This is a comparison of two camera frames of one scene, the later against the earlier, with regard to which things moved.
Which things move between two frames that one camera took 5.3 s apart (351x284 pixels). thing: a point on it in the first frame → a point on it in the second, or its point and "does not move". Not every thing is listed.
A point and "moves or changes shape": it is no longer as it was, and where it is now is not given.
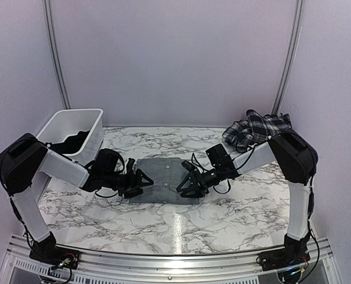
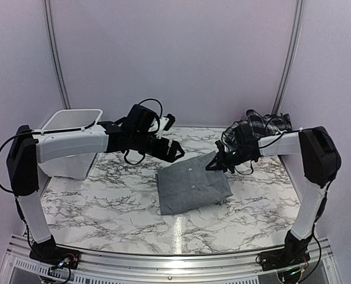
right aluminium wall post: [291, 57] does not move
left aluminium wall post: [51, 21] does not move
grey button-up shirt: [166, 174] moves or changes shape
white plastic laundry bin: [65, 122] does not move
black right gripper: [201, 193] → [222, 164]
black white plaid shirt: [241, 134] does not move
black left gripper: [130, 183] → [171, 157]
